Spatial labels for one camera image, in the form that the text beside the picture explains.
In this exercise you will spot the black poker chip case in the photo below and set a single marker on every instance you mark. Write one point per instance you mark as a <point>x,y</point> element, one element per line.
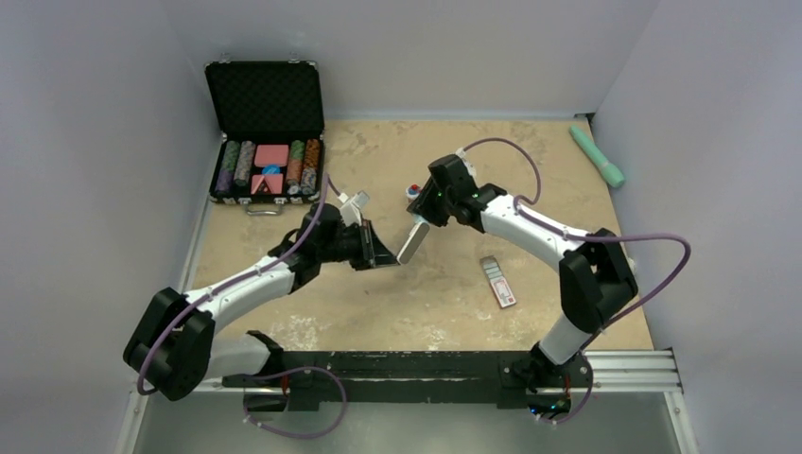
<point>265,102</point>

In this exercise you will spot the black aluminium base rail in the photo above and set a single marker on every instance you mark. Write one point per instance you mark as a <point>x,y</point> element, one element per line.
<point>509,380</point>

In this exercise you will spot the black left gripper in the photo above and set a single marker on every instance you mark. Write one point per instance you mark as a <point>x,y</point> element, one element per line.
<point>372,252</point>

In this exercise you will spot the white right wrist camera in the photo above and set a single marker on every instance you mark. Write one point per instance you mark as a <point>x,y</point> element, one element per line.
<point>461,153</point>

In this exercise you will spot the light blue stapler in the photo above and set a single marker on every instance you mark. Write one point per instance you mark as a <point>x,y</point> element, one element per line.
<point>415,238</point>

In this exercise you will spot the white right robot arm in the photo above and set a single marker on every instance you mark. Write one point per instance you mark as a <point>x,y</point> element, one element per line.
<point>596,280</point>

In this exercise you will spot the red white staple box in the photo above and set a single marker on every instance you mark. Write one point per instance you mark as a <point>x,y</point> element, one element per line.
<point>497,281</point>

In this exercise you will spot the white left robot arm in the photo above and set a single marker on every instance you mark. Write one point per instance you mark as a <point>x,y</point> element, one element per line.
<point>172,346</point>

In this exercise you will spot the pink playing card deck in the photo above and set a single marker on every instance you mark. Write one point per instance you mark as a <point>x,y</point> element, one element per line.
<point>271,155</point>

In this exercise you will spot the small cupcake toy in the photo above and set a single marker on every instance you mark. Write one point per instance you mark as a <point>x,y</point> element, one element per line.
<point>413,192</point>

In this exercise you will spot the blue dealer button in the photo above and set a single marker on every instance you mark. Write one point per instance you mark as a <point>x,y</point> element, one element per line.
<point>271,170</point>

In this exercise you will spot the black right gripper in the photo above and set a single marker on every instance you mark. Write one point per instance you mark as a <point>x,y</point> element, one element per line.
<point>423,206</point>

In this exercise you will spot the mint green tube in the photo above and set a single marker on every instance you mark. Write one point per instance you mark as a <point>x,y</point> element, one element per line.
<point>609,172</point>

